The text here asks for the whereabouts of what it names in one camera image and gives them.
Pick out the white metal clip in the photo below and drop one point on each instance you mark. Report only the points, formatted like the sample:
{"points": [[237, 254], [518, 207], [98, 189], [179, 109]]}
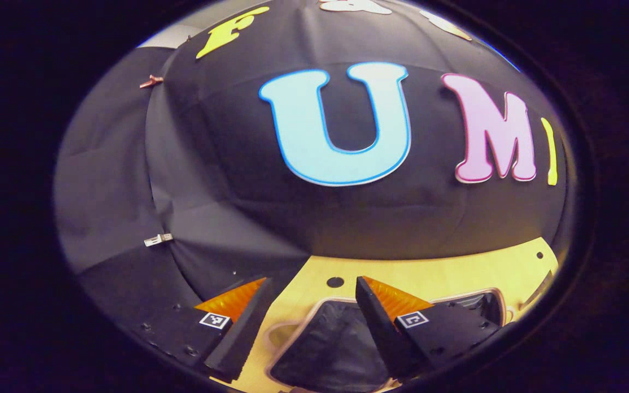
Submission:
{"points": [[158, 239]]}

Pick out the copper metal clip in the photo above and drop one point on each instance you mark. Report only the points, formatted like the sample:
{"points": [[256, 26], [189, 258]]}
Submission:
{"points": [[151, 82]]}

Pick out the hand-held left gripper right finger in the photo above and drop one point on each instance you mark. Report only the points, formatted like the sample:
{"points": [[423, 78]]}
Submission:
{"points": [[383, 333]]}

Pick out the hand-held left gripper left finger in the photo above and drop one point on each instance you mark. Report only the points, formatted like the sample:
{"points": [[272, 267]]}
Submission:
{"points": [[241, 338]]}

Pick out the pink suitcase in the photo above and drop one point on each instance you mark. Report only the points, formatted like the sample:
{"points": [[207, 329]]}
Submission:
{"points": [[331, 344]]}

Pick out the black backdrop cloth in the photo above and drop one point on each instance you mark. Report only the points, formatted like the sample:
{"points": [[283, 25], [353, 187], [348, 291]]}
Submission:
{"points": [[238, 207]]}

